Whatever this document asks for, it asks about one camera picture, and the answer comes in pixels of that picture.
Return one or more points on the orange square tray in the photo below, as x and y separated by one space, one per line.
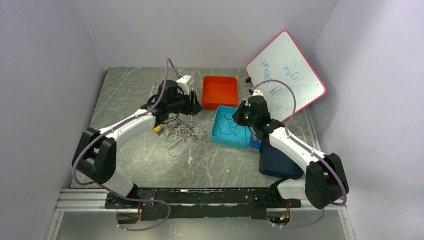
219 91

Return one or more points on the light blue square tray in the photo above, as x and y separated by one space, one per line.
226 132

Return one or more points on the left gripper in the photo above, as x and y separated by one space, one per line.
193 107

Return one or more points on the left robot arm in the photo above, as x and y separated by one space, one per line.
96 153

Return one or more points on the pink framed whiteboard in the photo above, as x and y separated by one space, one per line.
288 81

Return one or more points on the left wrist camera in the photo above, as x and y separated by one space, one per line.
186 83

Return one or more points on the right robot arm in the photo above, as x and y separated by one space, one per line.
324 183

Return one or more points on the yellow grey block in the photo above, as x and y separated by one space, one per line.
159 129

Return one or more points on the blue white block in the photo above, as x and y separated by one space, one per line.
255 146

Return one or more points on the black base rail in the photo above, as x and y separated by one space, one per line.
196 203

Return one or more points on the dark blue square tray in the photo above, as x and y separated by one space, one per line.
275 163

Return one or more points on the aluminium frame rail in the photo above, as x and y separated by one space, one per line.
80 215

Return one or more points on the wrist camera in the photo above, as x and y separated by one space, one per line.
255 93
186 83

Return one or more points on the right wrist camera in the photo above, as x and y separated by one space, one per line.
255 93

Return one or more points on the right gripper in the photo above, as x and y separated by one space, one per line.
237 116

